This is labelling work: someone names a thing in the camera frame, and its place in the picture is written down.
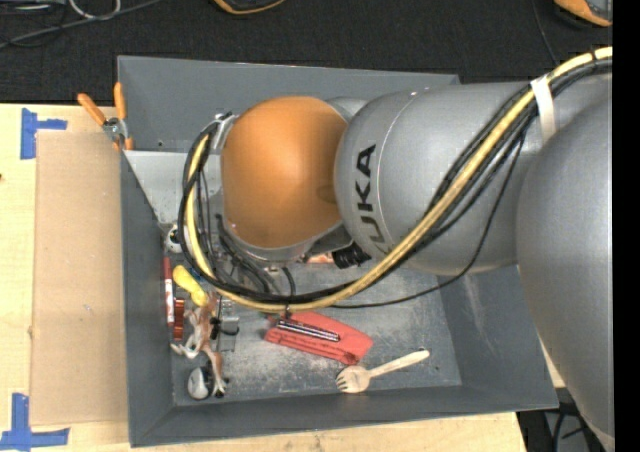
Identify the grey and white computer mouse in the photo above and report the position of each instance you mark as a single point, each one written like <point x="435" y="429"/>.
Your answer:
<point x="197" y="384"/>

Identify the orange ribbed clip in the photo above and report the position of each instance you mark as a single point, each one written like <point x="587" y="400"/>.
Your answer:
<point x="179" y="320"/>

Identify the pale wooden fork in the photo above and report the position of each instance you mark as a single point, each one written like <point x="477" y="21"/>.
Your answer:
<point x="360" y="377"/>

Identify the dark metal rod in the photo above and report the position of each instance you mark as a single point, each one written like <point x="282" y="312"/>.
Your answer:
<point x="307" y="330"/>

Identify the brown cardboard board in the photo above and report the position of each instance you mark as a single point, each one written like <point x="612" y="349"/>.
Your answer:
<point x="75" y="265"/>

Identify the small pink-orange piece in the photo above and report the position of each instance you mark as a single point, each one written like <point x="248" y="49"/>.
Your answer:
<point x="318" y="258"/>

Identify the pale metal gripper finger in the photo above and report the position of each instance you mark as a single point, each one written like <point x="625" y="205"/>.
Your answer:
<point x="226" y="307"/>
<point x="229" y="332"/>

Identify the yellow toy banana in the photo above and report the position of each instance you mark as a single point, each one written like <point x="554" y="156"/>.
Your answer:
<point x="189" y="284"/>

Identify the red and white marker pen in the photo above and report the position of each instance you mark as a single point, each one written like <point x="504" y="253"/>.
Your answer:
<point x="168" y="297"/>

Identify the grey metal bin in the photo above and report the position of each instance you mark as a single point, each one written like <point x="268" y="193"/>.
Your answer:
<point x="400" y="390"/>

